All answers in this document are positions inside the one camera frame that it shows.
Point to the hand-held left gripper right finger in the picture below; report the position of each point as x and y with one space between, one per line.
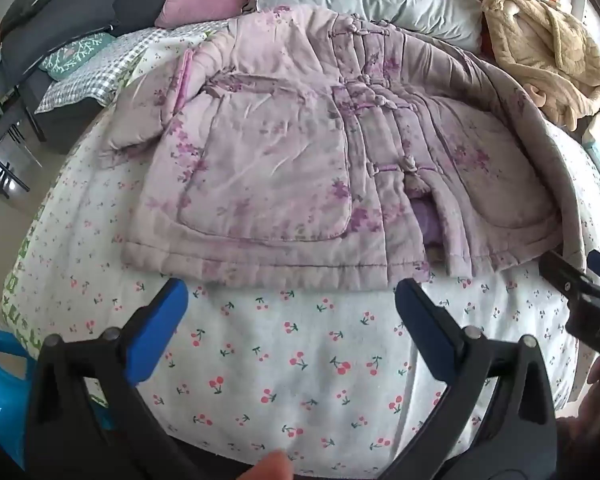
425 330

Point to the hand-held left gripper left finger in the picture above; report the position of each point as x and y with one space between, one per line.
164 320

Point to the pink floral padded jacket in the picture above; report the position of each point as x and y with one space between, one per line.
260 185

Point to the person's left hand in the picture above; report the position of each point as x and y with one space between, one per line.
270 467

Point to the cherry print bedsheet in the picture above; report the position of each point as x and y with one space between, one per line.
305 340

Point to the blue plastic container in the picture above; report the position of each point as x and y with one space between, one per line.
0 390

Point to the black metal chair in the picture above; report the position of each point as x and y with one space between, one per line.
0 160

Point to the beige fleece robe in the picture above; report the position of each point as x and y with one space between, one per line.
540 45

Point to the checked blanket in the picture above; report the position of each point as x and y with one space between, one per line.
95 75

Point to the teal patterned cushion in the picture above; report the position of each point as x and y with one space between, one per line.
75 55

